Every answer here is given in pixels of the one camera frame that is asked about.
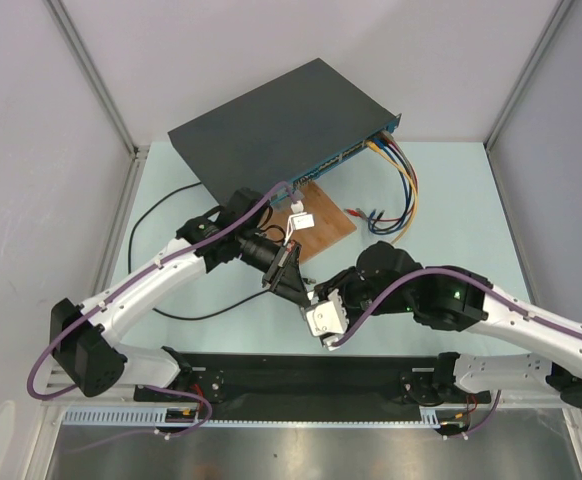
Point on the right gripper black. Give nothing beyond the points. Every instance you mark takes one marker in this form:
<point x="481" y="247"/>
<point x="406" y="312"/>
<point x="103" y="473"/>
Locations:
<point x="333" y="288"/>

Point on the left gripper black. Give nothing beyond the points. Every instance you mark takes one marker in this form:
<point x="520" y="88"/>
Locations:
<point x="283" y="277"/>

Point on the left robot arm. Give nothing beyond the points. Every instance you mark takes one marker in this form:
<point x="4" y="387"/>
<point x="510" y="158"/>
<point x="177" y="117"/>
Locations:
<point x="87" y="338"/>

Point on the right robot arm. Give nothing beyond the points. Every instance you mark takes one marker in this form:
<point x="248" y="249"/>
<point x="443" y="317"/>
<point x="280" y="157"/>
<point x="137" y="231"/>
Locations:
<point x="386" y="280"/>

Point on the wooden board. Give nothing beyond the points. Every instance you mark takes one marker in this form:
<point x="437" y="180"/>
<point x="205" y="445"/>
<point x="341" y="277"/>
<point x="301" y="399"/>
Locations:
<point x="331" y="224"/>

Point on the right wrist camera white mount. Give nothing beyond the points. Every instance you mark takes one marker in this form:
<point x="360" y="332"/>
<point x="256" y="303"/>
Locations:
<point x="327" y="319"/>

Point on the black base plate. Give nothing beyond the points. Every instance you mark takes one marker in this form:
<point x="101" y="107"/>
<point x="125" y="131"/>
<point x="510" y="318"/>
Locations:
<point x="312" y="388"/>

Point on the black network switch blue front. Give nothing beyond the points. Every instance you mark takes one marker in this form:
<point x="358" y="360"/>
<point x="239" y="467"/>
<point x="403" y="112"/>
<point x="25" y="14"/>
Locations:
<point x="293" y="128"/>

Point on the aluminium rail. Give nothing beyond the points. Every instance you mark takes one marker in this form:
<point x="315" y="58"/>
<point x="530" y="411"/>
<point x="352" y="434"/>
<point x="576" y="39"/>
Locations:
<point x="121" y="394"/>

